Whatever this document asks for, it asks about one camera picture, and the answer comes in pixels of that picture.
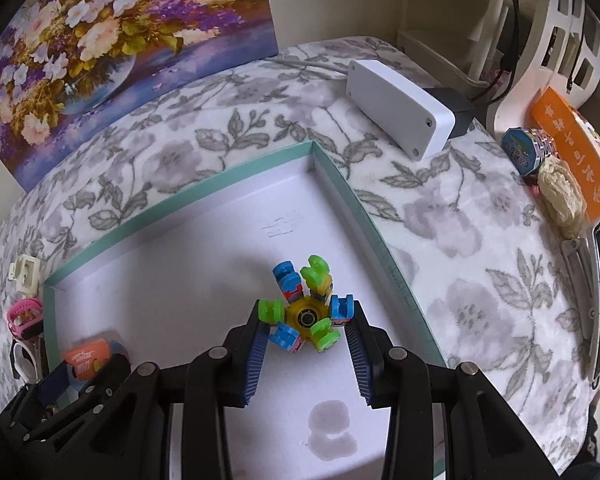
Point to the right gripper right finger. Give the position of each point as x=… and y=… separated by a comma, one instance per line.
x=389, y=376

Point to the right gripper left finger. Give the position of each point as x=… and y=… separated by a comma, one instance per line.
x=224, y=376

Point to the orange blue card case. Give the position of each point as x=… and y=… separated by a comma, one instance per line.
x=77, y=367

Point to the colourful fidget spinner toy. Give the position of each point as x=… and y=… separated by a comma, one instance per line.
x=310, y=312

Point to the pink smart watch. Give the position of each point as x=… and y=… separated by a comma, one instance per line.
x=25, y=318

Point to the cream plastic clip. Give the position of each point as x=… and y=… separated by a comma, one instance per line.
x=25, y=273

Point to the teal rimmed white tray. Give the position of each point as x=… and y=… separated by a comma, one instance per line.
x=174, y=280

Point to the floral grey white blanket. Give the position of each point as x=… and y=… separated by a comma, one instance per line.
x=479, y=252

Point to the beige wrapped bundle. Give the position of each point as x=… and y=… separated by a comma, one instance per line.
x=563, y=196

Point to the white rectangular device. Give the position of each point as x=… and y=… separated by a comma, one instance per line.
x=417, y=122

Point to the blue round tin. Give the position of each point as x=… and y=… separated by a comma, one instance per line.
x=527, y=148

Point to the black adapter behind device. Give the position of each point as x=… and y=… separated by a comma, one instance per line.
x=464, y=111

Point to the orange printed box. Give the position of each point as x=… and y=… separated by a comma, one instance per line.
x=576, y=141

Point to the flower vase painting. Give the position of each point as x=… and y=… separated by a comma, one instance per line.
x=69, y=68

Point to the white shelf rack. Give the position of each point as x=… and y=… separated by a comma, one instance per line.
x=505, y=53

